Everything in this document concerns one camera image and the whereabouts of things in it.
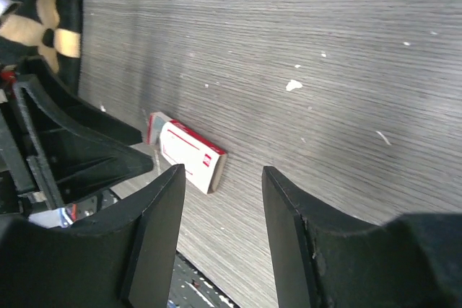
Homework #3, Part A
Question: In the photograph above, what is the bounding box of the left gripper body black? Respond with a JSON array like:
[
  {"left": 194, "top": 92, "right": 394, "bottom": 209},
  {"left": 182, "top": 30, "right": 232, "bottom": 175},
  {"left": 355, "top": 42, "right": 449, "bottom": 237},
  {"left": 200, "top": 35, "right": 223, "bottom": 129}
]
[{"left": 1, "top": 68, "right": 119, "bottom": 227}]

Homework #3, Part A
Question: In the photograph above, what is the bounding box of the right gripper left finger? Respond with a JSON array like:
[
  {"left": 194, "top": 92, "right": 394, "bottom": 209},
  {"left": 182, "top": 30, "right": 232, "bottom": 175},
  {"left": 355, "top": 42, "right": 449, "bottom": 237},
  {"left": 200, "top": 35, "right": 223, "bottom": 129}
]
[{"left": 1, "top": 164, "right": 186, "bottom": 307}]

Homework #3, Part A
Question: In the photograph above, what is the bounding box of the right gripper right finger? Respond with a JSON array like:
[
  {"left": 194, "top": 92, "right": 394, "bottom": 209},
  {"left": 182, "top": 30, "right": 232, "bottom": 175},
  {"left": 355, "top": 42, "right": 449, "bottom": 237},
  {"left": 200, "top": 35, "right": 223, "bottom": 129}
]
[{"left": 262, "top": 166, "right": 461, "bottom": 307}]

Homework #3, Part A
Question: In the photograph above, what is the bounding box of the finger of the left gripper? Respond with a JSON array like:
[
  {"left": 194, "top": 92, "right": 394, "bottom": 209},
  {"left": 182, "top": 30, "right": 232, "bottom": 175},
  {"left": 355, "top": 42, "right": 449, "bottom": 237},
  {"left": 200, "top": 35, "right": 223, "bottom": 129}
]
[
  {"left": 14, "top": 75, "right": 154, "bottom": 209},
  {"left": 21, "top": 56, "right": 142, "bottom": 146}
]

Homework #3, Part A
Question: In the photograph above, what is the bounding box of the red white staple box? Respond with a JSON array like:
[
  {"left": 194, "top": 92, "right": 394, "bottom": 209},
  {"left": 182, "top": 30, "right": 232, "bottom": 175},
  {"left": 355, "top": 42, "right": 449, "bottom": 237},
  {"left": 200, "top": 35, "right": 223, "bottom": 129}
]
[{"left": 147, "top": 112, "right": 227, "bottom": 195}]

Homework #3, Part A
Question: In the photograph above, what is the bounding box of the black floral blanket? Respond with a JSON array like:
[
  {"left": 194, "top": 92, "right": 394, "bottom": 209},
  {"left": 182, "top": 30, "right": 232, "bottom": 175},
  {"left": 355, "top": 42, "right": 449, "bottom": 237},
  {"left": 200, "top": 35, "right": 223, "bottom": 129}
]
[{"left": 1, "top": 0, "right": 83, "bottom": 93}]

